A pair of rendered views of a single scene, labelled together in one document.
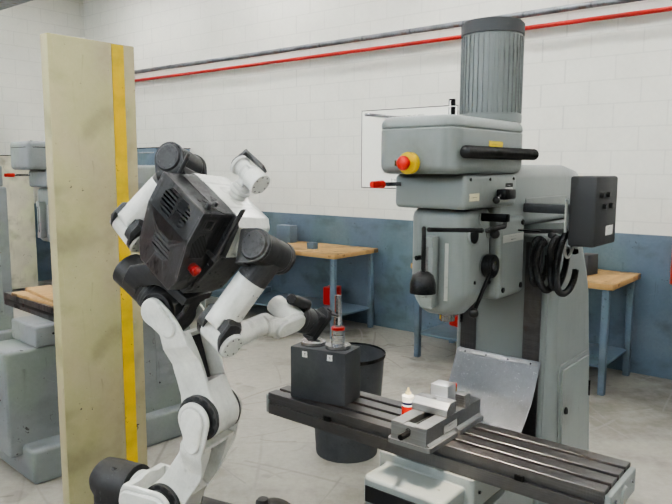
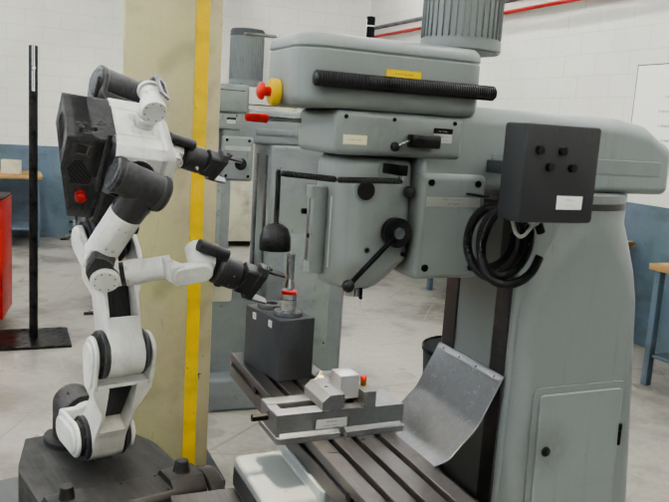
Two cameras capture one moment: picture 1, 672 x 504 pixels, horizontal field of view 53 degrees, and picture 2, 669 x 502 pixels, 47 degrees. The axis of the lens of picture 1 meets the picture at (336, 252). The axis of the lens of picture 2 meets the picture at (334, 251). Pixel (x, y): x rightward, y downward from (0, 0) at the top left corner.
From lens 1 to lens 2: 1.21 m
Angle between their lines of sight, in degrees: 27
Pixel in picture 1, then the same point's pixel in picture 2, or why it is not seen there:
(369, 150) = (641, 116)
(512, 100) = (470, 20)
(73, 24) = not seen: outside the picture
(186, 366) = (98, 299)
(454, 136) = (309, 59)
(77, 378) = not seen: hidden behind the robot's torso
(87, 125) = (164, 59)
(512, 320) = (486, 317)
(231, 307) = (98, 238)
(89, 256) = not seen: hidden behind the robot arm
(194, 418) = (88, 352)
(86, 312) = (149, 249)
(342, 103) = (616, 55)
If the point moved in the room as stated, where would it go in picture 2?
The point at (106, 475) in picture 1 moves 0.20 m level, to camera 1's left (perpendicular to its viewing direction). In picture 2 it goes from (60, 398) to (19, 385)
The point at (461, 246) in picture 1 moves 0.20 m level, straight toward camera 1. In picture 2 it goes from (344, 201) to (287, 204)
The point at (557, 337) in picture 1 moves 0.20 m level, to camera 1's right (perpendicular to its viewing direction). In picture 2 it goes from (534, 349) to (617, 364)
